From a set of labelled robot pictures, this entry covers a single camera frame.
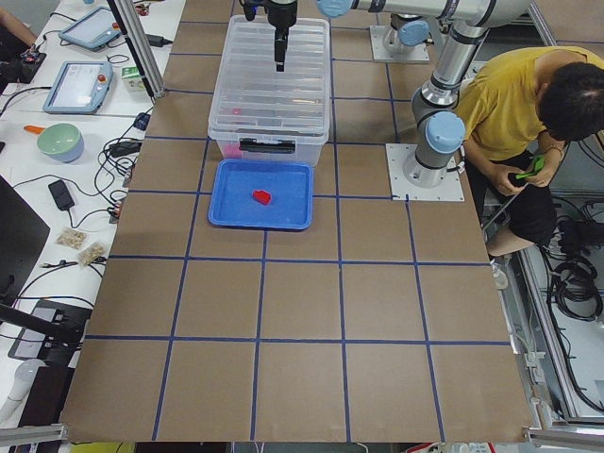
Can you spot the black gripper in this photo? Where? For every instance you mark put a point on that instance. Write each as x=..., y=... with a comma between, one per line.
x=281, y=13

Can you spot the clear plastic box lid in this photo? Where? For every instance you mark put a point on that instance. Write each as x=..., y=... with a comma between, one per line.
x=251, y=95

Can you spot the red block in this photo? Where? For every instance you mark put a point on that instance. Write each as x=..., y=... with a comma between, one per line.
x=263, y=197

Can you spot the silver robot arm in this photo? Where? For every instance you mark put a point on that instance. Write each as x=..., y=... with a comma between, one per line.
x=440, y=130
x=410, y=33

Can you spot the clear plastic storage box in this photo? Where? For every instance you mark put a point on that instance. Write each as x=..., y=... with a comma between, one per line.
x=273, y=145

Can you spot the blue plastic tray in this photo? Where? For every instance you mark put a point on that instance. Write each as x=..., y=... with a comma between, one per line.
x=289, y=183

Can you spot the green white carton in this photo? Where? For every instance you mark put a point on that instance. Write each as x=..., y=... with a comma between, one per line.
x=132, y=79

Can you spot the upper blue teach pendant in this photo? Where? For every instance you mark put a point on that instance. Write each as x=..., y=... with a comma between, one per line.
x=93, y=30

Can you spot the blue teach pendant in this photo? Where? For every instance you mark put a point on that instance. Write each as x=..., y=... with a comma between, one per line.
x=80, y=88
x=93, y=30

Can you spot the black power adapter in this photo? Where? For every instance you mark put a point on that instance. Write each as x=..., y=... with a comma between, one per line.
x=124, y=148

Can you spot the lower blue teach pendant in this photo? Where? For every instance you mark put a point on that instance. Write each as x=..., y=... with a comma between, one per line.
x=80, y=88

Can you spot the green bowl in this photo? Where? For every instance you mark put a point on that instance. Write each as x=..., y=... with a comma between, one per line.
x=61, y=142

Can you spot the person in yellow shirt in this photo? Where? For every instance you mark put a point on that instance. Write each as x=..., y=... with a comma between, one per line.
x=521, y=104

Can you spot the toy carrot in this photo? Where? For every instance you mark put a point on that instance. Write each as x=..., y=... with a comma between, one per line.
x=34, y=129

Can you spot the black smartphone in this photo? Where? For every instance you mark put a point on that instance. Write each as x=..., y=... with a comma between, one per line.
x=61, y=195

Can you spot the snack bag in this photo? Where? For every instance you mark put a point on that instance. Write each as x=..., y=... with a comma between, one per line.
x=72, y=238
x=91, y=253

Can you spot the green phone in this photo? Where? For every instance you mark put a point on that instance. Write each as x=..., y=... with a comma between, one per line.
x=534, y=169

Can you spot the black monitor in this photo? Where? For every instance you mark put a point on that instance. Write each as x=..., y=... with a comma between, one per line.
x=23, y=237

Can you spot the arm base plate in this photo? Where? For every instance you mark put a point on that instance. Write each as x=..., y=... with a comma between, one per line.
x=410, y=181
x=386, y=47

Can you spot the aluminium frame post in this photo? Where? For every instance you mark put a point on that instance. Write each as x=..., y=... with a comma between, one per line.
x=132, y=29

